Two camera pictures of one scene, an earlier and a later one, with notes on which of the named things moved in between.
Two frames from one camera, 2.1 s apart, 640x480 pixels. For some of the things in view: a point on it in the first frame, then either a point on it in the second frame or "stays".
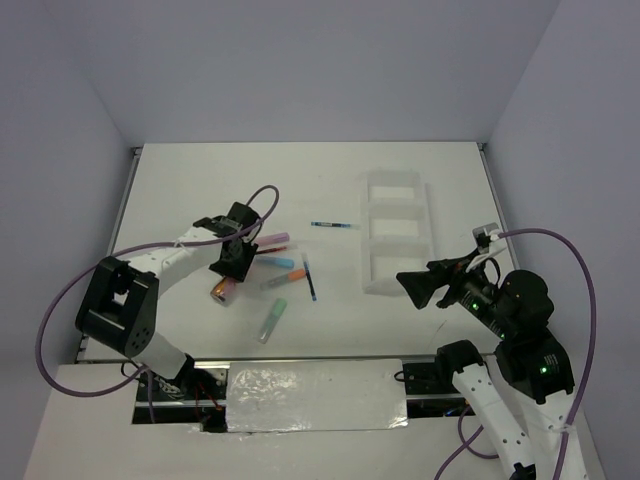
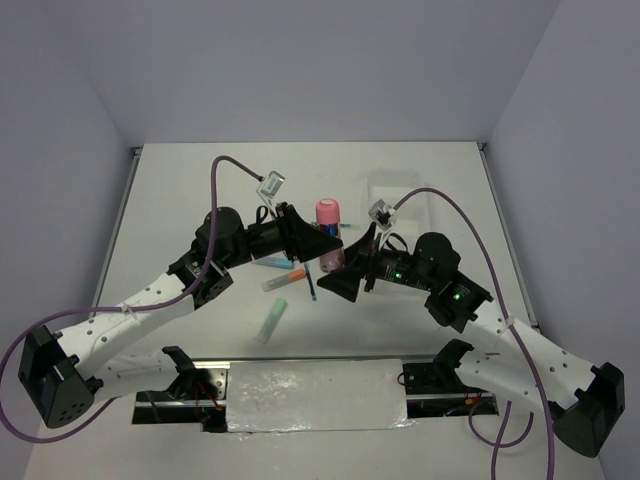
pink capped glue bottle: x=223 y=291 → x=328 y=218
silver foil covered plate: x=320 y=395 stays
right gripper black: x=419 y=284 → x=357 y=258
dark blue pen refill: x=308 y=277 stays
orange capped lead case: x=299 y=274 stays
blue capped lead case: x=277 y=261 stays
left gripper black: x=238 y=272 → x=309 y=240
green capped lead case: x=272 y=319 stays
